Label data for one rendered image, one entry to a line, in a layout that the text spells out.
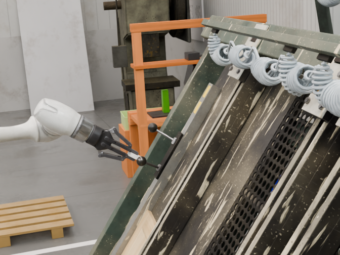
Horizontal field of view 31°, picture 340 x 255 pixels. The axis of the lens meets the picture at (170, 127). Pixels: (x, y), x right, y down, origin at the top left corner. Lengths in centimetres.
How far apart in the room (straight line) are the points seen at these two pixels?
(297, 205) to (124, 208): 130
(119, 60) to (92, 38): 330
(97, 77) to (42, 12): 159
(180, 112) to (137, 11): 540
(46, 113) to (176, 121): 61
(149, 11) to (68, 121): 578
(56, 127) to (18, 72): 890
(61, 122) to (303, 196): 106
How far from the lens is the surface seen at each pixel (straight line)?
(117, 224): 265
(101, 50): 1126
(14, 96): 1116
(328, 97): 117
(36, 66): 1052
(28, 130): 234
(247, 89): 196
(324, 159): 143
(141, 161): 227
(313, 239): 128
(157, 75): 842
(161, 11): 794
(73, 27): 1069
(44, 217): 558
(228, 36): 224
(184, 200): 199
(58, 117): 221
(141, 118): 589
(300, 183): 142
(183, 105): 255
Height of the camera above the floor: 208
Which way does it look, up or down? 13 degrees down
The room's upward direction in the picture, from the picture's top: 3 degrees counter-clockwise
